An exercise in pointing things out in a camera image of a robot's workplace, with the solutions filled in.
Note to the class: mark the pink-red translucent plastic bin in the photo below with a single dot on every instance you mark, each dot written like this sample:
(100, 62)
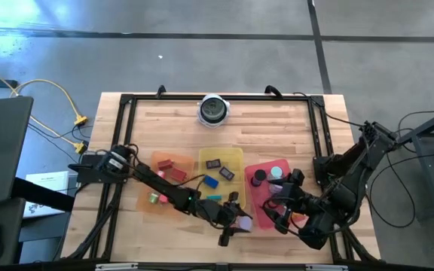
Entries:
(256, 214)

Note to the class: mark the round white black-rimmed container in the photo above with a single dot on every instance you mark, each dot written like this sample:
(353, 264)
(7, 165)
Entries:
(214, 109)

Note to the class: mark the orange translucent plastic bin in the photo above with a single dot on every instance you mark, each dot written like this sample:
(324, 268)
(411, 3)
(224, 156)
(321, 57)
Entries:
(145, 203)

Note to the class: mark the red cube charger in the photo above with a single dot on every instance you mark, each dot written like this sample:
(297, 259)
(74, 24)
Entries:
(163, 199)
(160, 174)

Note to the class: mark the black-capped purple hourglass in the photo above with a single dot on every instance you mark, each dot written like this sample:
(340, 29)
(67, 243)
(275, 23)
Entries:
(259, 175)

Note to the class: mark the lavender hourglass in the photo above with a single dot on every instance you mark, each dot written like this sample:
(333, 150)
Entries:
(275, 188)
(246, 223)

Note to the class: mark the dark purple square box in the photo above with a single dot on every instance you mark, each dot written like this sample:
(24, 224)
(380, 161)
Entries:
(226, 173)

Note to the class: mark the black metal table frame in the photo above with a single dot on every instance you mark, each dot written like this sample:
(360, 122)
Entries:
(220, 97)

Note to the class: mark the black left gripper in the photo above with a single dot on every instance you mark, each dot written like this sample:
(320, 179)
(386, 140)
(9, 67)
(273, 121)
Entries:
(220, 214)

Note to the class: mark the black desk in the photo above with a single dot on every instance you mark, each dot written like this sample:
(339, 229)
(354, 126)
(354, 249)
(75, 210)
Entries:
(11, 226)

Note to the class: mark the yellow translucent plastic bin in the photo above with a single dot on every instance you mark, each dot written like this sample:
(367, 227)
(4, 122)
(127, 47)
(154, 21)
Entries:
(236, 158)

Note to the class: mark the blue rectangular box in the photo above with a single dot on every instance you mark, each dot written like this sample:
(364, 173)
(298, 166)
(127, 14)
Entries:
(211, 181)

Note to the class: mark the white paper booklet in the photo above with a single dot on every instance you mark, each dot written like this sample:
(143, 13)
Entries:
(47, 184)

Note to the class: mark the silver metal bracket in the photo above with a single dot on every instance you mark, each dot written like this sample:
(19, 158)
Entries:
(116, 267)
(326, 267)

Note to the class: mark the small green cube charger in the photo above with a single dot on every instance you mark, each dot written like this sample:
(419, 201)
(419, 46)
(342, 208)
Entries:
(153, 197)

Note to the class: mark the teal hourglass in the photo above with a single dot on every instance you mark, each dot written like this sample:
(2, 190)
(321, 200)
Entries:
(276, 172)

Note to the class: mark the maroon rectangular box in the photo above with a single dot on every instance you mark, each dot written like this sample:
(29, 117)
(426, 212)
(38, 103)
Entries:
(178, 175)
(165, 164)

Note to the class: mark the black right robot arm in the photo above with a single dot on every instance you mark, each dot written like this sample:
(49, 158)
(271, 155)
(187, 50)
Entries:
(352, 180)

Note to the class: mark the black desk bar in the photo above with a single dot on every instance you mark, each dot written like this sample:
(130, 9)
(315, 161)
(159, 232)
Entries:
(43, 193)

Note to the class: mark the orange hourglass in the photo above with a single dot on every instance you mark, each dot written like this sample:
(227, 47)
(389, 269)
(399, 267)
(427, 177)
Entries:
(300, 217)

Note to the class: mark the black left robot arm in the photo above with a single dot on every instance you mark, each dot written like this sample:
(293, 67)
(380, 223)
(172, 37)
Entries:
(156, 184)

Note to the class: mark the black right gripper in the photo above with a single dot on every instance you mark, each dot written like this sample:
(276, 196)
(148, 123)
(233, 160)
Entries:
(294, 203)

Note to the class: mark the dark framed rectangular box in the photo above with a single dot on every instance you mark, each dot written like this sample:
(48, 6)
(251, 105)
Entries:
(213, 164)

